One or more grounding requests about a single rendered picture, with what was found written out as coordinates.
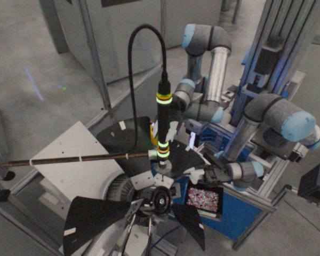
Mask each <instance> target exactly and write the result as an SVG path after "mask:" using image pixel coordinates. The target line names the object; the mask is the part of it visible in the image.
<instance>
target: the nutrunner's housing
mask: <svg viewBox="0 0 320 256"><path fill-rule="evenodd" d="M158 93H159V94H161V95H168V94H170V93H171V84H170V81H169V80H168V73H167V71H166V73H164V72H162V74H161V80H160V82H159V84H158ZM159 167H160V168H161V169H165V168H166V167H167V158H166V159H161V158H159Z"/></svg>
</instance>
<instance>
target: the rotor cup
mask: <svg viewBox="0 0 320 256"><path fill-rule="evenodd" d="M150 187H155V188H150ZM142 197H144V198H143V202H142V203H141V205H140V207H139V208H138V210H137V211H136V212H134V214H135V215H137V216H139V217H141V218H146V217H148V216H154V217H157V218H163V217H164V216H166V215H168V213H169V212H170V210H171V208H172V203H173V198H172V194H171V192H170V190H169V189H168V188H167V187H165V186H152V185H151V186H149V187H146V188H143V189H140V190H136V189H135V187H134V188H133V189H132V191H131V193H130V199H129V202H132V201H133V200H136V199H139V198H142ZM161 198H163V199H164V203H163V204H161V203H160V200H161ZM145 204H146V205H149V207H147V206H145Z"/></svg>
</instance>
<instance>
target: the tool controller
mask: <svg viewBox="0 0 320 256"><path fill-rule="evenodd" d="M297 195H298V196H300V197H302V198H305V199H306V200H307V201H306V202H307V203H309V204H312V203H315V204H316V207H318V208H320V163H319V164H318V165H317V166H316V167H315V168H313V169H312V170H310V171H308V172H307V173H306V174H304V175H303V176H302V177H301V180H300V184H299V189H298V193H297Z"/></svg>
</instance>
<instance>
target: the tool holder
mask: <svg viewBox="0 0 320 256"><path fill-rule="evenodd" d="M152 151H156V152H157V150H149V151H148V153H149V160H150V163H153V165H154V170H155V171H156V172H157V173H159V174H168V173H169V172H170V171H171V168H172V165H171V162H170V161H169V160H167V167H166V168H165V169H161V168H160V167H159V159H158V153H157V154H155V155H152V154H151V152H152Z"/></svg>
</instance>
